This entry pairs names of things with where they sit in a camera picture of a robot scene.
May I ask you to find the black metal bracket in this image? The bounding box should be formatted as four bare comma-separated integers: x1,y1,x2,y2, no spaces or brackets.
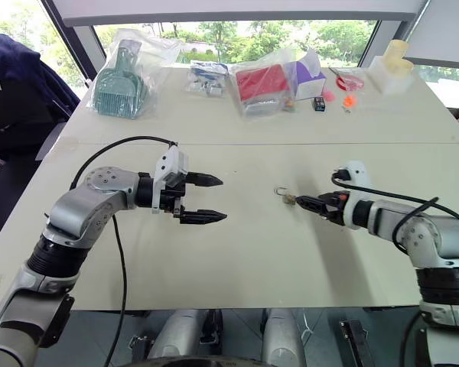
339,318,369,367

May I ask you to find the bagged teal plastic scoop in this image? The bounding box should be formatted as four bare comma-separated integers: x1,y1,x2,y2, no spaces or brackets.
86,28,185,121

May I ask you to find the silver robot leg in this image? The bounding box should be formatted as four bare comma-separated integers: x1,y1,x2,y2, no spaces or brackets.
146,308,210,362
260,307,307,367

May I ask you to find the small metal hook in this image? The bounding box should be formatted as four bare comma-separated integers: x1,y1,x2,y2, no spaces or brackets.
273,186,298,207

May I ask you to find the white and yellow plastic part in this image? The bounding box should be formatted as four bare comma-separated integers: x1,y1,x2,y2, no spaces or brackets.
367,38,416,95

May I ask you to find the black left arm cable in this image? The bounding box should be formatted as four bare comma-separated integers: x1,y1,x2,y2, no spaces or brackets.
69,135,179,367

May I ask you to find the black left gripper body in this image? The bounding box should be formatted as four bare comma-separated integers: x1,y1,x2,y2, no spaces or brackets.
159,171,189,219

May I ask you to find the dark blue jacket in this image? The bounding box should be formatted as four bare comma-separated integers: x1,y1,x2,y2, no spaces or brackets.
0,32,81,158

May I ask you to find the purple white tissue box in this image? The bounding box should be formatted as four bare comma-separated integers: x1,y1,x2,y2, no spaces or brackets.
290,50,328,102

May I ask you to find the dark window frame post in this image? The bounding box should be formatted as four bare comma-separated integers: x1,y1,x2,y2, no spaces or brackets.
41,0,109,70
356,0,432,68

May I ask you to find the dark office chair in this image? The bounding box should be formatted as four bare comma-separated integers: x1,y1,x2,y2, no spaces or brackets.
0,114,68,252

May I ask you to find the bag of blue white parts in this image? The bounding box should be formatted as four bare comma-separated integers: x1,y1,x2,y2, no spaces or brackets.
183,60,231,99

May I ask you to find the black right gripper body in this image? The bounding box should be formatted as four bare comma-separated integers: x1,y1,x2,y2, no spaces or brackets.
317,191,347,227

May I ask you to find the red disc in clear bag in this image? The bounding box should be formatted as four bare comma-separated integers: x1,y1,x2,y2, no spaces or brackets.
328,66,369,93

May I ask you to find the teal dustpan and brush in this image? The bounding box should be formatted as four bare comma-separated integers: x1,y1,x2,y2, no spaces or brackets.
92,38,151,119

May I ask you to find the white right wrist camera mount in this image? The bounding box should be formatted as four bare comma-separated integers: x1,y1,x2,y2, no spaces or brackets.
334,160,369,230

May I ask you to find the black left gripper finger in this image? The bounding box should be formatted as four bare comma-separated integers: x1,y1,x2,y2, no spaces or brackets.
179,209,229,226
185,172,224,189

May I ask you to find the red flat pack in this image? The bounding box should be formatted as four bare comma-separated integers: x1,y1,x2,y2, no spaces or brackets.
234,63,292,104

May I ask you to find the bagged red box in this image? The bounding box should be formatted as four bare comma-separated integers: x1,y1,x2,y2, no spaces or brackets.
227,48,304,122

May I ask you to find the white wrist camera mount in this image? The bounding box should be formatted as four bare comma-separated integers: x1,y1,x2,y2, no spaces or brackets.
151,145,190,213
334,160,369,230

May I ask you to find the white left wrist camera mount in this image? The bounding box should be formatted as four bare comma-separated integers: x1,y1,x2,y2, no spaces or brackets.
151,145,190,213

